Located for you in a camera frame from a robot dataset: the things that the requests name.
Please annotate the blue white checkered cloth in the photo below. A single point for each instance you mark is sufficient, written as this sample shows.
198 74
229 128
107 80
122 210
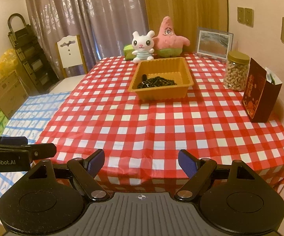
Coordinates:
29 121

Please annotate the grey curtain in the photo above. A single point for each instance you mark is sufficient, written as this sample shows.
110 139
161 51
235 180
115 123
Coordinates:
104 26

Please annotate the cardboard box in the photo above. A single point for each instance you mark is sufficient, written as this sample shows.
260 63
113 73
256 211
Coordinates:
12 94

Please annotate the red white checkered tablecloth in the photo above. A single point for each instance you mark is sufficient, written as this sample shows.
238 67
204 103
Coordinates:
141 140

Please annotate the pink starfish plush toy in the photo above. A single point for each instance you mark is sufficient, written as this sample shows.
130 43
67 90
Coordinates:
167 44

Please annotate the double gold wall socket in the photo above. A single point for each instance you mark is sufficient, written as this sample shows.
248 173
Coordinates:
245 16

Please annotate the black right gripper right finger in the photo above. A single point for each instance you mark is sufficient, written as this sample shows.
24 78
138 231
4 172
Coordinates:
199 172

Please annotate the orange plastic tray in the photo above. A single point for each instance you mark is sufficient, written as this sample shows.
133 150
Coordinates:
166 79

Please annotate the wooden wardrobe panel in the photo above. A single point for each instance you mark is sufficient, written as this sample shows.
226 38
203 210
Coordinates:
187 16

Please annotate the framed sand picture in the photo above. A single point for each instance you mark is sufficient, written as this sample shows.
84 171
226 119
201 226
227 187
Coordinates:
213 43

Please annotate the green box behind bunny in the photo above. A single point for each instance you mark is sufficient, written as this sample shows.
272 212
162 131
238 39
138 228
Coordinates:
128 49

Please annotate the cashew jar with gold lid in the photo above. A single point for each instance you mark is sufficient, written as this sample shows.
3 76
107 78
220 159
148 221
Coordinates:
236 72

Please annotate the dark red paper bag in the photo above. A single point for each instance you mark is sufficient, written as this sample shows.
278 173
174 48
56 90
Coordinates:
261 92

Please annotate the white bunny plush toy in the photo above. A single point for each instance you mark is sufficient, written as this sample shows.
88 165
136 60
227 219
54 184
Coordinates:
143 46

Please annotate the yellow plastic bag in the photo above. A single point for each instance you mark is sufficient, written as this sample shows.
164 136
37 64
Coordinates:
8 62

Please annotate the black folding hand cart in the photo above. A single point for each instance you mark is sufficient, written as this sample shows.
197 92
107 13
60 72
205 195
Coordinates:
32 56

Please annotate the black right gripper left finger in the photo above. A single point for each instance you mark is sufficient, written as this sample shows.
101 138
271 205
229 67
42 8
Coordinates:
83 173

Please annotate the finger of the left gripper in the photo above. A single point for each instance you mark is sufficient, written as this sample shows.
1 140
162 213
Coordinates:
13 141
40 151

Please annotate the white wooden chair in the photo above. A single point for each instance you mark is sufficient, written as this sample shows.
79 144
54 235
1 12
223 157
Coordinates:
70 53

